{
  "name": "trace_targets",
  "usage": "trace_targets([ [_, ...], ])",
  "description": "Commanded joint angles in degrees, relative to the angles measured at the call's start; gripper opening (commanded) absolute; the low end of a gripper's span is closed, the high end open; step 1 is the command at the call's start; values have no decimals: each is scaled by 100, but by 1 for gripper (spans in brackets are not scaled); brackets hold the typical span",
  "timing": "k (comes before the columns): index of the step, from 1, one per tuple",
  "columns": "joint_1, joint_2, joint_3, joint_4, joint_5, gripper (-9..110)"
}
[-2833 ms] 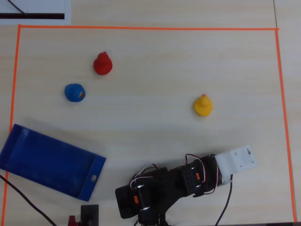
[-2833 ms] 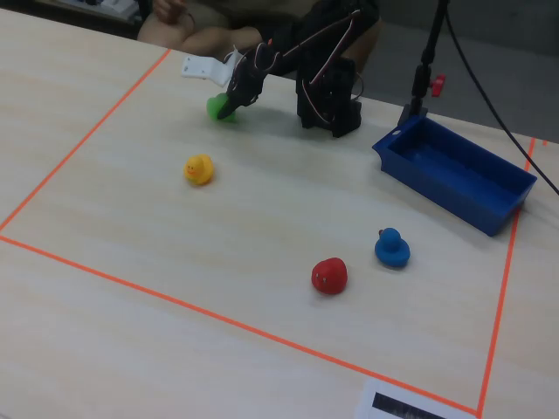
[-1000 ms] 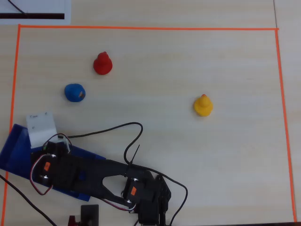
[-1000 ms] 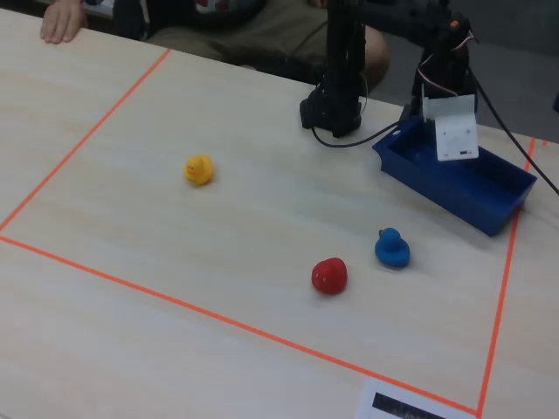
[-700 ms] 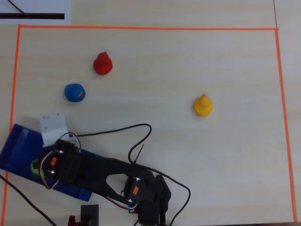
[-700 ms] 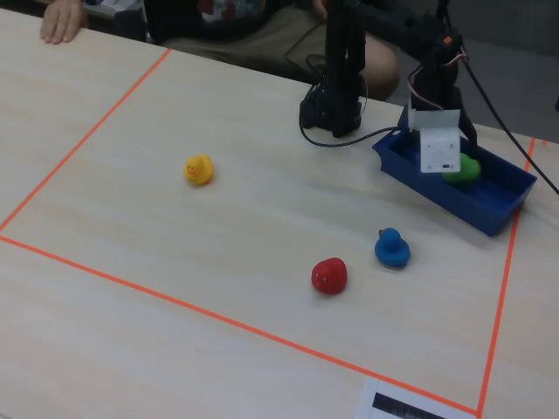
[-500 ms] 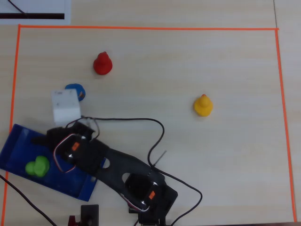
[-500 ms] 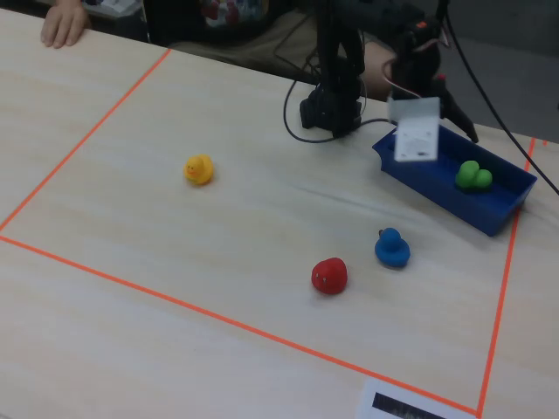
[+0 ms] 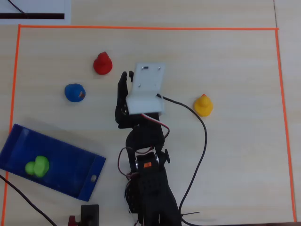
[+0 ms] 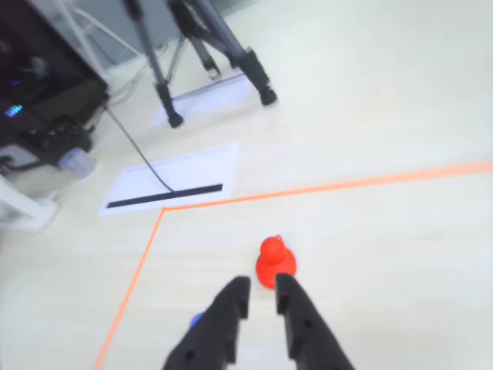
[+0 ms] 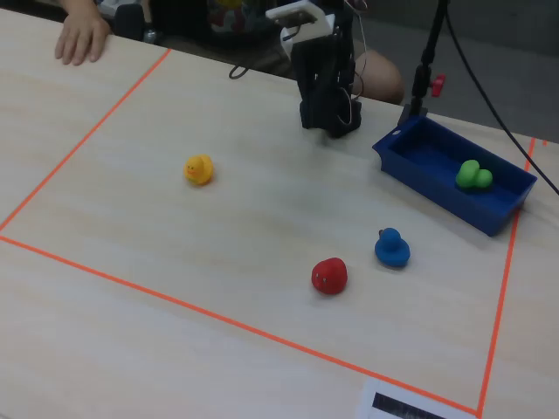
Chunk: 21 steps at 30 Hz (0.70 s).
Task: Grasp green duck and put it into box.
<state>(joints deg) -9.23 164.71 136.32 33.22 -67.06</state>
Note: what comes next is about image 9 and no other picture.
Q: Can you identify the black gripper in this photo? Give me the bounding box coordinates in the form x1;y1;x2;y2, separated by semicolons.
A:
114;71;166;129

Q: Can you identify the green rubber duck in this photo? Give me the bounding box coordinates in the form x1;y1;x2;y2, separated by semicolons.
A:
24;155;50;178

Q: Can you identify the red rubber duck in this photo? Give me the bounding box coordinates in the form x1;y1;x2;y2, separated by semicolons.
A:
93;51;113;76

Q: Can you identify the blue rubber duck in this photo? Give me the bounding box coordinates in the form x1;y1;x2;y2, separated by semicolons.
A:
64;83;87;103

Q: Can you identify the yellow rubber duck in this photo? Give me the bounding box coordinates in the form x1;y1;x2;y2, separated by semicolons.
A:
193;94;214;118

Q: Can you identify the blue plastic box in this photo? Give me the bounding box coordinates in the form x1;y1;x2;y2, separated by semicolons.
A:
0;123;107;202

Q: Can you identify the orange tape outline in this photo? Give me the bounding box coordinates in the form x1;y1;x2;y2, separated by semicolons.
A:
3;24;298;223

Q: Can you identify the white paper with black bar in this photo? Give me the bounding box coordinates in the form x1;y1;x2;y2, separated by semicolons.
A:
0;0;72;25

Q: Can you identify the white camera housing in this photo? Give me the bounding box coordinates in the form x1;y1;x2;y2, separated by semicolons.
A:
125;62;166;116

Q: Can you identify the black camera cable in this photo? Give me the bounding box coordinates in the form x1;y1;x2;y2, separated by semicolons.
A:
156;93;208;226

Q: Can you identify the thin black cable over paper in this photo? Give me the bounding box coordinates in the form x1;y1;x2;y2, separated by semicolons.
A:
8;0;28;16

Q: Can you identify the black stand cable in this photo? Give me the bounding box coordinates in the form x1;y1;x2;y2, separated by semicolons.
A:
0;174;57;226

